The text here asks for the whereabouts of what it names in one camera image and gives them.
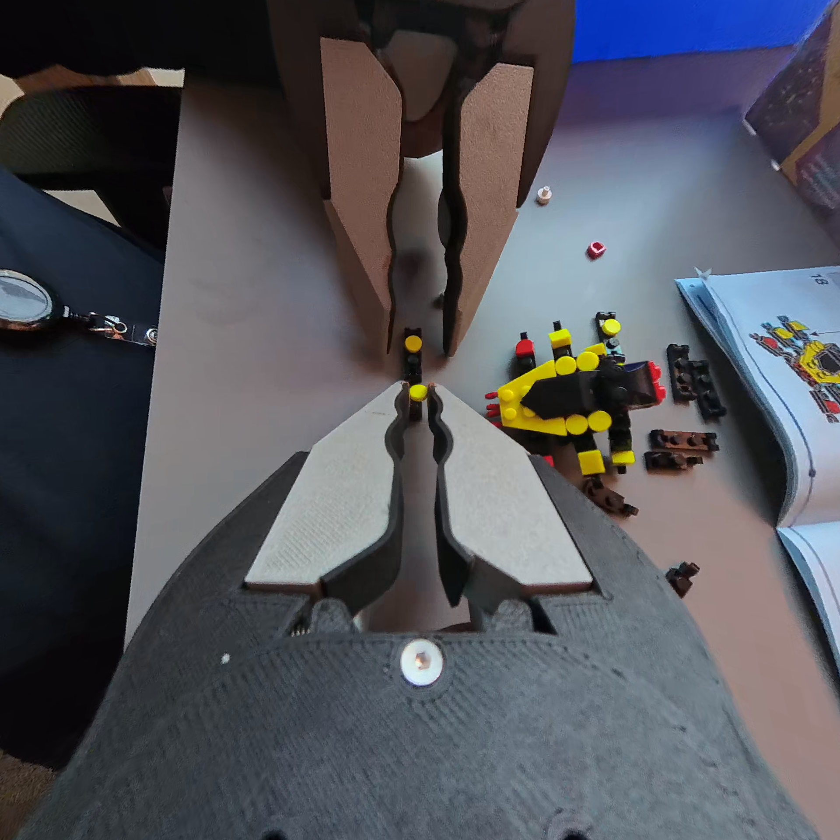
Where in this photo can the black lego clip plate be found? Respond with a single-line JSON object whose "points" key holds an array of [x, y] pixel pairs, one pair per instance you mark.
{"points": [[679, 371], [709, 394]]}

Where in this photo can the small red lego piece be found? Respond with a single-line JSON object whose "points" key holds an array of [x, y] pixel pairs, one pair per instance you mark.
{"points": [[596, 250]]}

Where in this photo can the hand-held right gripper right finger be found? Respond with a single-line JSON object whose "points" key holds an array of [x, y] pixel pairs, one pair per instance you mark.
{"points": [[512, 518]]}

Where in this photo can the black mesh office chair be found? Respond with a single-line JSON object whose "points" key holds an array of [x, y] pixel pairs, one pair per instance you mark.
{"points": [[79, 131]]}

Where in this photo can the black jointed lego leg piece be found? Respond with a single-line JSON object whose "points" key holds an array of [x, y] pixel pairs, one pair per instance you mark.
{"points": [[607, 497]]}

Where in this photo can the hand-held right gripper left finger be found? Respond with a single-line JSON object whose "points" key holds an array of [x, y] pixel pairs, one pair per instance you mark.
{"points": [[328, 518]]}

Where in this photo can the black badge reel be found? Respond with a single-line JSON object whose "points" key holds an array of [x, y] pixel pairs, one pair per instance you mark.
{"points": [[19, 298]]}

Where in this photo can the small black lego joint piece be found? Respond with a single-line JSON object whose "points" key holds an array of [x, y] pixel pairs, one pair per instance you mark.
{"points": [[682, 579]]}

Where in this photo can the dark brown lego plate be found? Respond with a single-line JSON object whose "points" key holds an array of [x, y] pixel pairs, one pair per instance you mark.
{"points": [[682, 439], [669, 460]]}

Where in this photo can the black yellow lego leg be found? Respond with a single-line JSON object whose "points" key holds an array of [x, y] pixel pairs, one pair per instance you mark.
{"points": [[413, 342]]}

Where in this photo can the small white lego piece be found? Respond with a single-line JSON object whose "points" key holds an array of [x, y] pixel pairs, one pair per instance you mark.
{"points": [[543, 195]]}

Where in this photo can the person's navy jacket torso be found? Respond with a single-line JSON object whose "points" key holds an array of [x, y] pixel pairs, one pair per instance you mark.
{"points": [[65, 459]]}

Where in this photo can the purple lego set box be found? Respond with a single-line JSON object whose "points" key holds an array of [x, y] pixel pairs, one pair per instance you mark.
{"points": [[807, 118]]}

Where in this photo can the yellow black lego spider body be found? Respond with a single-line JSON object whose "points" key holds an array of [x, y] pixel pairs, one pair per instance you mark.
{"points": [[564, 394]]}

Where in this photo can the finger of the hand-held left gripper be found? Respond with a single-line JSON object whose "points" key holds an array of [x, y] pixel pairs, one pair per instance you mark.
{"points": [[358, 164], [492, 184]]}

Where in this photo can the open lego instruction booklet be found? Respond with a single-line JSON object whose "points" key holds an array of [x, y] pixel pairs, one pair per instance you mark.
{"points": [[741, 394]]}

